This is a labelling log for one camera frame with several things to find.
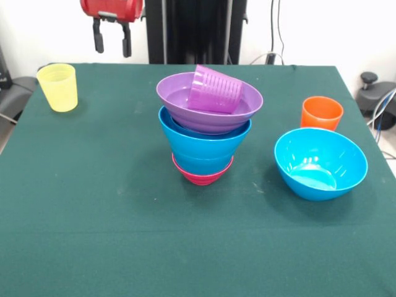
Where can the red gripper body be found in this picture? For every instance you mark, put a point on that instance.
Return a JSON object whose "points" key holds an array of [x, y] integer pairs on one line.
{"points": [[114, 7]]}

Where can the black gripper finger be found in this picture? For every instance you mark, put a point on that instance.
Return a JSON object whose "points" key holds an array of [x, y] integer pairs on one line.
{"points": [[99, 37], [126, 41]]}

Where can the yellow cup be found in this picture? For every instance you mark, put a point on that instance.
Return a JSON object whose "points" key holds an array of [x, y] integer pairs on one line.
{"points": [[58, 89]]}

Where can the wide purple bowl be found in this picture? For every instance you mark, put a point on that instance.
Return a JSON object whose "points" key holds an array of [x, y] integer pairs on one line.
{"points": [[176, 96]]}

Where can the purple cup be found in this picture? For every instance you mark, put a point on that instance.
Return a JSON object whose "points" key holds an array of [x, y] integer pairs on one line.
{"points": [[216, 91]]}

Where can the large blue bowl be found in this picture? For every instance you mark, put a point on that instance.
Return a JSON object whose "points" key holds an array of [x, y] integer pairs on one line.
{"points": [[320, 167], [202, 147]]}

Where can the small red bowl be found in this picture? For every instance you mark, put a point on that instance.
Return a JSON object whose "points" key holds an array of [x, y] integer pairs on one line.
{"points": [[202, 179]]}

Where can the grey padded chair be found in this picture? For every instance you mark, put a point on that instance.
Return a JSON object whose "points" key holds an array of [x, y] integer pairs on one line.
{"points": [[14, 92]]}

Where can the black power plug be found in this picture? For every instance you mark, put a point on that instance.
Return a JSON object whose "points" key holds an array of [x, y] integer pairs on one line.
{"points": [[271, 58]]}

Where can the dark green tablecloth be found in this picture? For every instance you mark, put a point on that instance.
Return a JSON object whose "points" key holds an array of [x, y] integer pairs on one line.
{"points": [[191, 235]]}

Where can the orange cup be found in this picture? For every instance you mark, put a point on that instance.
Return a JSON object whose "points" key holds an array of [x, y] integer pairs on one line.
{"points": [[321, 116]]}

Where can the dark grey chair base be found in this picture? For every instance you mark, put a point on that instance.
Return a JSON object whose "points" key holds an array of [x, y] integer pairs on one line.
{"points": [[374, 99]]}

